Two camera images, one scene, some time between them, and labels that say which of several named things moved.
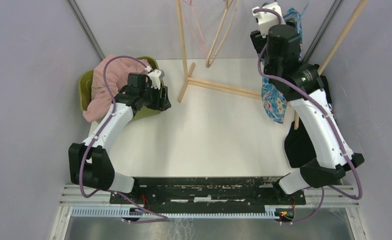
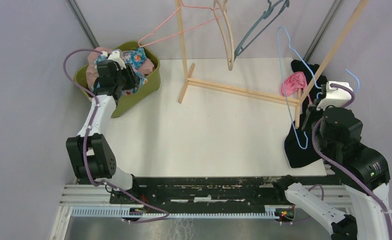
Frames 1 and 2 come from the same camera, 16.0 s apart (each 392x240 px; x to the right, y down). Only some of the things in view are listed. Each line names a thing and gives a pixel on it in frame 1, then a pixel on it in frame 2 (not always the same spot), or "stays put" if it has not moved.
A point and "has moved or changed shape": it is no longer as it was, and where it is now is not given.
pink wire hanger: [190, 2] → [181, 5]
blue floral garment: [274, 103] → [133, 58]
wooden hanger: [228, 2] has moved or changed shape
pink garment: [118, 71] has moved or changed shape
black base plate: [207, 191] stays put
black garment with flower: [298, 148] stays put
